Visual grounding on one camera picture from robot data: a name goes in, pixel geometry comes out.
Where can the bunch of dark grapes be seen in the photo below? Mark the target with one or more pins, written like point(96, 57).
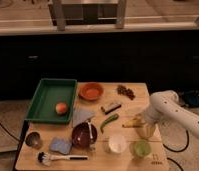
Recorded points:
point(125, 91)

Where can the wooden chair frame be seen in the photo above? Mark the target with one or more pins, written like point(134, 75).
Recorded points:
point(87, 12)

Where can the dark blue object on floor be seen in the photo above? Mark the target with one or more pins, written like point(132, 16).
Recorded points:
point(191, 99)

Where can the green plastic tray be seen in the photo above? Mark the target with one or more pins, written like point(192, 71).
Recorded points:
point(48, 94)

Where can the white cup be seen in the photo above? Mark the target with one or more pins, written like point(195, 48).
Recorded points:
point(117, 143)

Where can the metal cup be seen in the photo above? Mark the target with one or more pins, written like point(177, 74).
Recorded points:
point(33, 140)

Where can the orange red bowl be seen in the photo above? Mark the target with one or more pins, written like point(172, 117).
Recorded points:
point(91, 91)

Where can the black rectangular eraser block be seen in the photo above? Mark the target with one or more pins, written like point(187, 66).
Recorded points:
point(111, 107)

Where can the green pepper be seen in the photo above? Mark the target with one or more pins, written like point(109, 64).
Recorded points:
point(108, 120)

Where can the dark red bowl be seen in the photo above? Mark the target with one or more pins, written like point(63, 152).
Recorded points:
point(81, 136)

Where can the blue sponge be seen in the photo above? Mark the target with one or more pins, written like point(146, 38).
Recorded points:
point(60, 145)

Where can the white dish brush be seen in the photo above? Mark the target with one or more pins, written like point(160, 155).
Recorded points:
point(46, 158)

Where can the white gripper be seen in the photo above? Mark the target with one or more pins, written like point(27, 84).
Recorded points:
point(151, 116)

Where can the orange peach fruit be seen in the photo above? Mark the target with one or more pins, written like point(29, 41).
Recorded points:
point(61, 108)

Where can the green cup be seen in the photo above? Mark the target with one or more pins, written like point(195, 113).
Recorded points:
point(141, 148)

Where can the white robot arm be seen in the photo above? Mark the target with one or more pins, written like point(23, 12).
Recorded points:
point(167, 103)

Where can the white spoon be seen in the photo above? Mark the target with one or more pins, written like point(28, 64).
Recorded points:
point(90, 130)

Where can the grey cloth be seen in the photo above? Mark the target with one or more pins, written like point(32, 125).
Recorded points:
point(81, 115)

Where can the yellow banana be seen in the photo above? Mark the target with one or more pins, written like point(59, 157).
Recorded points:
point(135, 122)

